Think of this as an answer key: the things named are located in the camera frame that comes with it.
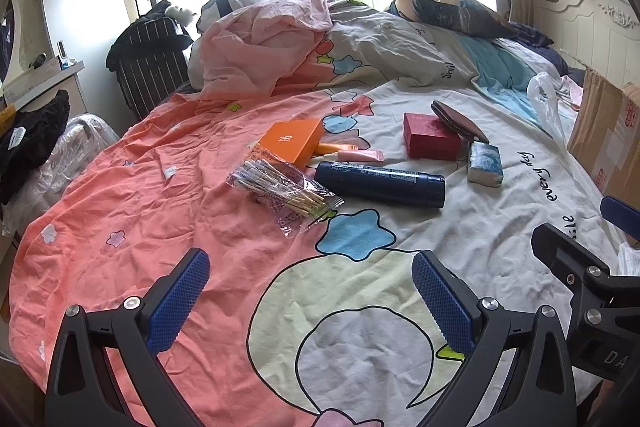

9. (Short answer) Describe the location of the orange box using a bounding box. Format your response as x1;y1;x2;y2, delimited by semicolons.
248;117;326;168

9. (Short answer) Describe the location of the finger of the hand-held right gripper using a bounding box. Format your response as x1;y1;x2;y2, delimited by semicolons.
600;196;640;235
532;223;640;328

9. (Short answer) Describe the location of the clear plastic bag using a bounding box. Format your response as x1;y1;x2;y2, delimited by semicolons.
15;114;121;238

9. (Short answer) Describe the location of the red box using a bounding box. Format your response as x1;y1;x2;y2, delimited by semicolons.
403;112;462;160

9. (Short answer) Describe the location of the white plush toy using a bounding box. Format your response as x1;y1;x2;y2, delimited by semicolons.
165;4;198;26

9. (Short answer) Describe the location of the printed pillow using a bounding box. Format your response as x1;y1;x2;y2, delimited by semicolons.
390;0;538;40

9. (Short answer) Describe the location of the brown leather wallet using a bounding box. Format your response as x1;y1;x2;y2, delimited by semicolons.
431;100;491;144

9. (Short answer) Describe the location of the dark blue bottle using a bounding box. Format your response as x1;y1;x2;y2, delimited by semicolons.
314;160;447;209

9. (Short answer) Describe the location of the pink sheet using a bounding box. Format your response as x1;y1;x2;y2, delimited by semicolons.
187;0;333;100

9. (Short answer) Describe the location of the pink garment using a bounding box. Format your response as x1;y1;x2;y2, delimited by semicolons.
557;74;587;110

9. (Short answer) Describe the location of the pink tube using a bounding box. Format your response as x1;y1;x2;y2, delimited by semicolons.
336;146;386;165

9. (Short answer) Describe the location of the cardboard box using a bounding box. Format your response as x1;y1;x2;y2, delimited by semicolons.
566;66;640;208

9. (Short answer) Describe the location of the grey white cloth bundle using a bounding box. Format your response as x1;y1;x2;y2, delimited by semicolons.
197;0;293;32

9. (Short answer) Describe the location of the white headboard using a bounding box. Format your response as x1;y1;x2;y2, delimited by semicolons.
537;0;640;92

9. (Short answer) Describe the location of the black striped suitcase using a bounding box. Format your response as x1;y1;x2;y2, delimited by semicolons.
106;0;193;120

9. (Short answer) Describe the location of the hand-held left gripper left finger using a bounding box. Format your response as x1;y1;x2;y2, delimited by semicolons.
46;248;211;427

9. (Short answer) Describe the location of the bag of cotton swabs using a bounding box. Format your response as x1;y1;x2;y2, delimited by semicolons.
226;142;346;239

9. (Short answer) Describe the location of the tissue pack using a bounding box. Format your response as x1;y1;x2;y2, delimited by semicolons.
467;141;504;186

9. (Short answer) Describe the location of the white plastic bag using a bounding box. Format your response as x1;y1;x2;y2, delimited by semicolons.
526;72;571;148
617;241;640;279

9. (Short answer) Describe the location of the long white box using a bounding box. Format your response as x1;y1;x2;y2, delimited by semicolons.
2;57;63;96

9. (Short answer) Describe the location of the printed duvet cover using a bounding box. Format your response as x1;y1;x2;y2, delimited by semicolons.
7;0;640;427

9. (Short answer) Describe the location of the black cloth with tag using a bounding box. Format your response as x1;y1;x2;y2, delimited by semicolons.
0;89;71;205

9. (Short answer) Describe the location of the white dressing table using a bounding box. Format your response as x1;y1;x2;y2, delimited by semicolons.
0;42;87;120

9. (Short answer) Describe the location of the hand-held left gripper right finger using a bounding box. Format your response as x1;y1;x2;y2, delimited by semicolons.
405;250;591;427

